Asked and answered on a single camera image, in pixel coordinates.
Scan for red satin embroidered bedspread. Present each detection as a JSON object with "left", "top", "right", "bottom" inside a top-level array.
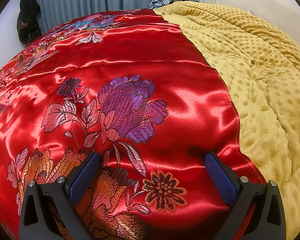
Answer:
[{"left": 0, "top": 9, "right": 264, "bottom": 239}]

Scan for yellow dotted blanket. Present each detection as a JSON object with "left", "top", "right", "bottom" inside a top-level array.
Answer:
[{"left": 155, "top": 2, "right": 300, "bottom": 239}]

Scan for black hanging clothes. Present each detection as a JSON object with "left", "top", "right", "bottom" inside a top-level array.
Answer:
[{"left": 17, "top": 0, "right": 42, "bottom": 46}]

